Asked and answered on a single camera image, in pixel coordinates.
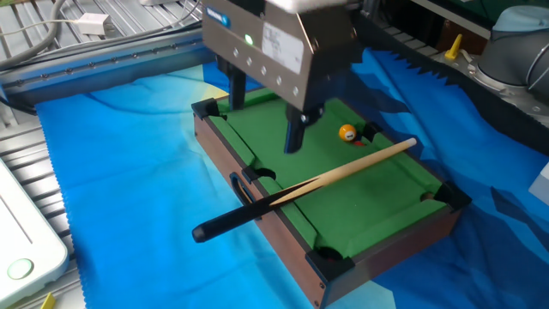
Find light grey switch box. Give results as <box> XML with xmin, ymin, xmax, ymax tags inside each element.
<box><xmin>528</xmin><ymin>161</ymin><xmax>549</xmax><ymax>207</ymax></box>

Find blue mountain print cloth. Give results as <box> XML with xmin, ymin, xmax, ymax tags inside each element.
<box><xmin>35</xmin><ymin>45</ymin><xmax>549</xmax><ymax>309</ymax></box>

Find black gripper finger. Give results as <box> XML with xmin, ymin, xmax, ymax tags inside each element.
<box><xmin>283</xmin><ymin>104</ymin><xmax>325</xmax><ymax>155</ymax></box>
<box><xmin>215</xmin><ymin>55</ymin><xmax>248</xmax><ymax>112</ymax></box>

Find orange pool ball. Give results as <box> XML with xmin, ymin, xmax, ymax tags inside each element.
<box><xmin>338</xmin><ymin>123</ymin><xmax>359</xmax><ymax>143</ymax></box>

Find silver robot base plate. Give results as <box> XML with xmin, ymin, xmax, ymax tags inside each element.
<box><xmin>428</xmin><ymin>50</ymin><xmax>549</xmax><ymax>118</ymax></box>

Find grey Schunk gripper body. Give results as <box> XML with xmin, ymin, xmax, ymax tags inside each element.
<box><xmin>201</xmin><ymin>0</ymin><xmax>362</xmax><ymax>113</ymax></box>

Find mini pool table green felt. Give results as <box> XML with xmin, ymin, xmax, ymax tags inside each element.
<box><xmin>190</xmin><ymin>88</ymin><xmax>473</xmax><ymax>309</ymax></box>

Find grey aluminium rail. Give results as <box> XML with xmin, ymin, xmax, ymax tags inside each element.
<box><xmin>0</xmin><ymin>25</ymin><xmax>215</xmax><ymax>108</ymax></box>

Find thick grey hose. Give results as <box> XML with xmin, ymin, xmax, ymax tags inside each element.
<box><xmin>0</xmin><ymin>0</ymin><xmax>69</xmax><ymax>72</ymax></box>

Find white power adapter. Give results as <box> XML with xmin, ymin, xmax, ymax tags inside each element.
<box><xmin>76</xmin><ymin>11</ymin><xmax>113</xmax><ymax>37</ymax></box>

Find brown box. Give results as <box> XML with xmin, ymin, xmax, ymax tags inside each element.
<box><xmin>435</xmin><ymin>19</ymin><xmax>490</xmax><ymax>55</ymax></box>

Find green round pendant button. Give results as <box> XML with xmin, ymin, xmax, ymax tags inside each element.
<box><xmin>6</xmin><ymin>257</ymin><xmax>35</xmax><ymax>282</ymax></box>

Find thin white cable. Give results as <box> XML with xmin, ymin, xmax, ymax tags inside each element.
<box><xmin>0</xmin><ymin>17</ymin><xmax>82</xmax><ymax>38</ymax></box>

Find wooden pool cue black handle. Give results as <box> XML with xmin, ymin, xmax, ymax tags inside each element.
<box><xmin>191</xmin><ymin>136</ymin><xmax>419</xmax><ymax>245</ymax></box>

